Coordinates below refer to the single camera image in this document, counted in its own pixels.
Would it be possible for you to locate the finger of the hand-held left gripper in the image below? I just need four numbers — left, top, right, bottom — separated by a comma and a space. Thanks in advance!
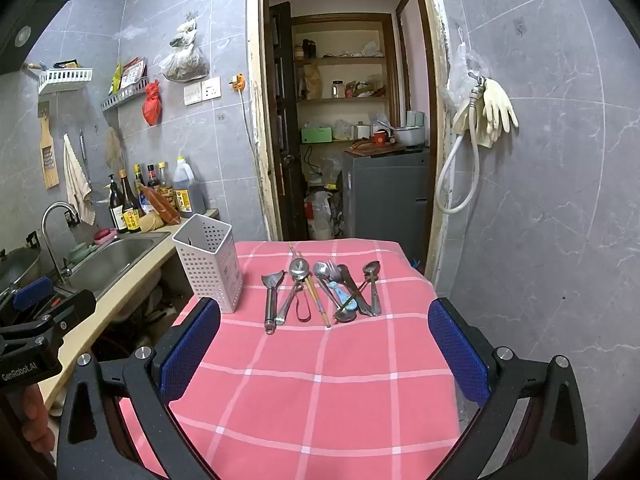
30, 290, 97, 333
12, 276, 55, 311

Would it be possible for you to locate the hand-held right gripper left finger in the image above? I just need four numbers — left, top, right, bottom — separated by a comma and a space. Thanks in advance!
57, 297, 221, 480

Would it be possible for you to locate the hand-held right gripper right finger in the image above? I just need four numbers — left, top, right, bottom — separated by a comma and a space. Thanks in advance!
425, 297, 590, 480

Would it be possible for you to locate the white perforated utensil holder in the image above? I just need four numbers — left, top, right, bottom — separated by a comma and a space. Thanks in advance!
172, 213, 244, 314

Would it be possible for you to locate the steel peeler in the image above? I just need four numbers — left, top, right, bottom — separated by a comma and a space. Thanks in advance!
263, 270, 287, 336

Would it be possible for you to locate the steel spoon with black cord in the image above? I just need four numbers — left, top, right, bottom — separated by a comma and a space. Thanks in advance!
274, 257, 313, 326

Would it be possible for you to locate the steel table knife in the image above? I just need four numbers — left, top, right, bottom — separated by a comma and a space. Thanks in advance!
337, 264, 382, 317

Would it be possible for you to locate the blue-handled steel spoon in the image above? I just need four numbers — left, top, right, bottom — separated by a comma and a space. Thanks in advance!
313, 261, 359, 312

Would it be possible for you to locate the steel fork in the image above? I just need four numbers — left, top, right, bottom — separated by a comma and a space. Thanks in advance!
327, 261, 361, 311

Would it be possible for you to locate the person's left hand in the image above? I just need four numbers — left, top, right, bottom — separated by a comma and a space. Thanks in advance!
17, 385, 57, 463

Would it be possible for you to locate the dark wok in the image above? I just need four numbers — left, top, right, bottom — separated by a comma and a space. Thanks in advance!
0, 247, 43, 296

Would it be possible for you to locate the steel sink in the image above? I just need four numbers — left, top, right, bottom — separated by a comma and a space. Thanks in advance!
55, 232, 171, 301

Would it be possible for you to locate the steel faucet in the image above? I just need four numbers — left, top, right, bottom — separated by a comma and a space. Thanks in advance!
41, 201, 81, 286

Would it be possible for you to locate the dark bottle with white label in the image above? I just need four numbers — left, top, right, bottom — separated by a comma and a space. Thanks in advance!
108, 174, 126, 234

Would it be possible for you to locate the sauce bottle with yellow label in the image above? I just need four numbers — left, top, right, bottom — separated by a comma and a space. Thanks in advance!
120, 170, 142, 234

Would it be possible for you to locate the beige cloth towel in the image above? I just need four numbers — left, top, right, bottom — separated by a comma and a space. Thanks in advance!
62, 134, 96, 226

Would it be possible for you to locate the pink checked tablecloth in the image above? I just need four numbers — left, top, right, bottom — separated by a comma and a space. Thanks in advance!
120, 238, 463, 480

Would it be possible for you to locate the wooden grater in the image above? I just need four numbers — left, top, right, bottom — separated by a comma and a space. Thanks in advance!
39, 107, 60, 190

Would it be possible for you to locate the orange snack packet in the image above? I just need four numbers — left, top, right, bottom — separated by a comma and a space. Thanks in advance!
137, 183, 181, 225

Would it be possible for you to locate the sauce bottle with yellow cap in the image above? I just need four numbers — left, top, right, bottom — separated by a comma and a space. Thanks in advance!
157, 161, 174, 208

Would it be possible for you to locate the large dark oil jug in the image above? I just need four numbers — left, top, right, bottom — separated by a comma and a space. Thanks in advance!
172, 156, 206, 218

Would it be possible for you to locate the hanging loofah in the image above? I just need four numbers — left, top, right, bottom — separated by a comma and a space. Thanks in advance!
105, 125, 126, 171

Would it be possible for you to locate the grey cabinet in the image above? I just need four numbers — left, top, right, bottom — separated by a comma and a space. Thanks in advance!
342, 147, 431, 268

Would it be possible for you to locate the white plastic floor bag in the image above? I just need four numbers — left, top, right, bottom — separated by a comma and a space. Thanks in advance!
304, 190, 346, 241

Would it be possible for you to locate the red plastic bag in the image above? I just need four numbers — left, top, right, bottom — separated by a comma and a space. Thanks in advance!
142, 80, 163, 127

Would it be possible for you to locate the wooden cutting board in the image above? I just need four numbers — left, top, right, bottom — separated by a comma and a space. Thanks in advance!
345, 142, 406, 157

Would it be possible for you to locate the grey cooker pot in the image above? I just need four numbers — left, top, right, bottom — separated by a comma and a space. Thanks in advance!
392, 110, 429, 150

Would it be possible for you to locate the cream rubber glove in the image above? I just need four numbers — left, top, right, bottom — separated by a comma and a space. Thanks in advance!
481, 78, 519, 136
452, 87, 497, 149

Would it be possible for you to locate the green box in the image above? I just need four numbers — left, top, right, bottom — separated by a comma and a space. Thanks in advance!
300, 126, 334, 145

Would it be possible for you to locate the red seasoning packet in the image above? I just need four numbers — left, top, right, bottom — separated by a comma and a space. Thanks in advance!
121, 57, 148, 87

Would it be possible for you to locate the clear bag of dried goods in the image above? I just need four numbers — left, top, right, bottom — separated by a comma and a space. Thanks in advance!
160, 12, 209, 83

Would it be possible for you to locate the black range hood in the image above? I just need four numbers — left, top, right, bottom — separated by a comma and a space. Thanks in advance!
0, 0, 77, 77

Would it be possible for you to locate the clear plastic bag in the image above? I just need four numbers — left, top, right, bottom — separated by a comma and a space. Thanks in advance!
447, 42, 488, 111

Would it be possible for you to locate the brown paper bag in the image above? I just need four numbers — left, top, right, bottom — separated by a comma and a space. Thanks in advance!
302, 66, 322, 101

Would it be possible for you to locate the wooden shelf unit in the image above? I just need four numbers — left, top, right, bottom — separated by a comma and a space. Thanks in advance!
291, 14, 401, 147

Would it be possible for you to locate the white hose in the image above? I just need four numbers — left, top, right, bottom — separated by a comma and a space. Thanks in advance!
434, 87, 482, 215

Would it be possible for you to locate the white wall rack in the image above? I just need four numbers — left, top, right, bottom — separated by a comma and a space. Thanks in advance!
37, 67, 94, 95

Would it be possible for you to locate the grey wall rack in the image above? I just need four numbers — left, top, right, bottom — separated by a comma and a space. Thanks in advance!
100, 77, 149, 112

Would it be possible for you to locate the white power cable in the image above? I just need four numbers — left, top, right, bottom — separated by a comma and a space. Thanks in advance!
240, 91, 256, 153

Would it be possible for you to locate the wooden door frame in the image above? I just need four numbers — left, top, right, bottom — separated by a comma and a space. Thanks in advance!
247, 0, 453, 286

